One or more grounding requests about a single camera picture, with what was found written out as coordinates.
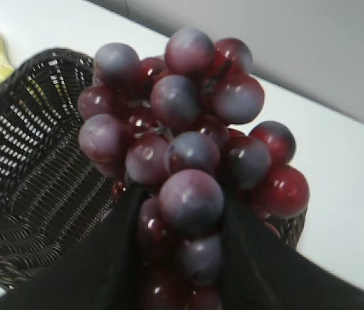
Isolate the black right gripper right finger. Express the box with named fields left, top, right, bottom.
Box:
left=222, top=193, right=364, bottom=309

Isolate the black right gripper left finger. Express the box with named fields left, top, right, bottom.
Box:
left=0, top=185, right=146, bottom=309

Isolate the red purple grape bunch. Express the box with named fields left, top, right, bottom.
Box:
left=78, top=28, right=309, bottom=309

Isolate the dark brown woven basket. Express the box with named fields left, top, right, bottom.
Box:
left=0, top=47, right=306, bottom=291

